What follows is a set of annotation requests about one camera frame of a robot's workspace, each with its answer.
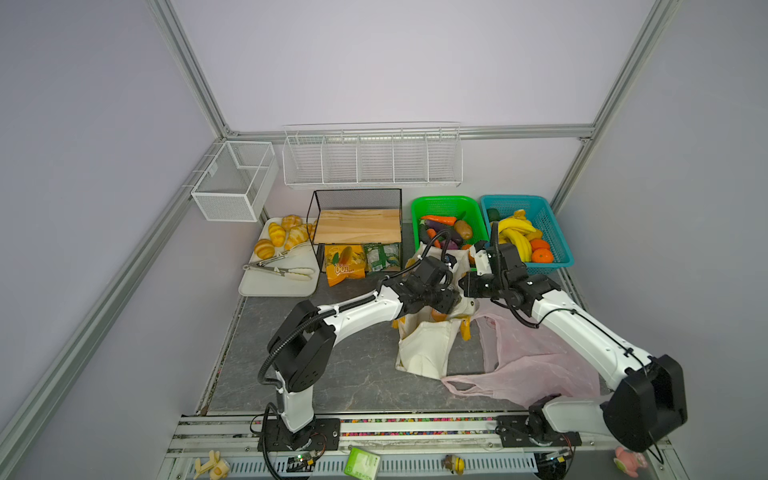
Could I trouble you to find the orange fruit front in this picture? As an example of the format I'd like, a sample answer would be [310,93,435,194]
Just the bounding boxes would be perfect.
[531,248,555,264]

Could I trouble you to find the white canvas tote bag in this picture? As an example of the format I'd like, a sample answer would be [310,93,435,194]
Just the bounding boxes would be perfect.
[393,248,481,382]

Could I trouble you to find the pink plastic grocery bag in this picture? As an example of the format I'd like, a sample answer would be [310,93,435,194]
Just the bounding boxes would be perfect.
[441,302,601,408]

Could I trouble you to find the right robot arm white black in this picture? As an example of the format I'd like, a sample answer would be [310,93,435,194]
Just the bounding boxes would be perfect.
[459,222,688,452]

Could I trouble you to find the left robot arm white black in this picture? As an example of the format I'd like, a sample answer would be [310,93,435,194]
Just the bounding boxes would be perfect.
[257,240,461,434]

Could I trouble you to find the yellow banana bunch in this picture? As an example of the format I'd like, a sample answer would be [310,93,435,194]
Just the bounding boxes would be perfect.
[499,217,538,262]

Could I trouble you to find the brown potato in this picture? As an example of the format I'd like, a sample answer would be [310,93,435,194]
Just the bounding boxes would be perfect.
[453,220,474,241]

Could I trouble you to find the green plastic basket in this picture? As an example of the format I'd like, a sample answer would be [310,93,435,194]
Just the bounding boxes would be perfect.
[410,196,489,250]

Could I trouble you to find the orange carrot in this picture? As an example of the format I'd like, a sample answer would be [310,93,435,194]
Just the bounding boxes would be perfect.
[421,215,457,230]

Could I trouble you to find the teal plastic basket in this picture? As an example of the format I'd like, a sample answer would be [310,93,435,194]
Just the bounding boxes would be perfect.
[480,195,574,275]

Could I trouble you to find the dark purple eggplant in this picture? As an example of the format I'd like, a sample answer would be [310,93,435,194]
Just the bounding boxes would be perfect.
[419,219,464,249]

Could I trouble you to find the green snack bag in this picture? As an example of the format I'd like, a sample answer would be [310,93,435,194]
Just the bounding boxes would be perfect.
[363,243,401,273]

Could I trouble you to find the metal tongs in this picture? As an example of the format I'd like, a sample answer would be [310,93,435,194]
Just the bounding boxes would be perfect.
[242,255,316,281]

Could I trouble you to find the croissant bread right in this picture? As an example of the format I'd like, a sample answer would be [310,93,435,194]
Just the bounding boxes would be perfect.
[281,215,316,251]

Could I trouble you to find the croissant bread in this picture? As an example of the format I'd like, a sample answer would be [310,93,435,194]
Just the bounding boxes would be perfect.
[254,239,276,260]
[267,222,287,248]
[281,215,316,251]

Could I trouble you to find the croissant bread middle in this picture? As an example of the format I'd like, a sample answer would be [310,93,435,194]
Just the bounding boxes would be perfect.
[267,222,287,248]

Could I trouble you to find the croissant bread front left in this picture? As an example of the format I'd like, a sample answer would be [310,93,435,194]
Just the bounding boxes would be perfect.
[254,239,276,260]

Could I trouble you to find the white bread tray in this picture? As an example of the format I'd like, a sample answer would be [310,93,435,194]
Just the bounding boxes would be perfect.
[238,241,319,298]

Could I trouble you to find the small yellow round toy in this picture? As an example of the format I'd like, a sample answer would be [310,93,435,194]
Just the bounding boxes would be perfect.
[442,455,466,475]

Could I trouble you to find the green small box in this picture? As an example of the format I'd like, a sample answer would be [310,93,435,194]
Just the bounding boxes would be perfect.
[343,447,382,480]

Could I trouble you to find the pink toy figure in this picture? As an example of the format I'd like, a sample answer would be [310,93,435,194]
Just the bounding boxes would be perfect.
[613,447,649,479]

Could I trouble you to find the yellow toy banana pieces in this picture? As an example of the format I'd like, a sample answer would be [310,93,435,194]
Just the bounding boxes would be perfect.
[193,450,231,480]

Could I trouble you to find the black wire shelf wooden board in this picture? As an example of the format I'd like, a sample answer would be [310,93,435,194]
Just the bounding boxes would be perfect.
[306,188,404,272]

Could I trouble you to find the white wire wall basket long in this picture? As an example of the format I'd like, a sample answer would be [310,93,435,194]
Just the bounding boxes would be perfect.
[282,122,464,189]

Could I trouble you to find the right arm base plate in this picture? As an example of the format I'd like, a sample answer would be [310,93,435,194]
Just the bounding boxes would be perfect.
[494,413,582,448]

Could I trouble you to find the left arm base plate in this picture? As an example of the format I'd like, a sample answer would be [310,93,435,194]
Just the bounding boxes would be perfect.
[258,417,341,452]

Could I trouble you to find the white mesh wall box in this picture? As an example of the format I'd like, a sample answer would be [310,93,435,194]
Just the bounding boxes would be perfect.
[191,141,279,223]

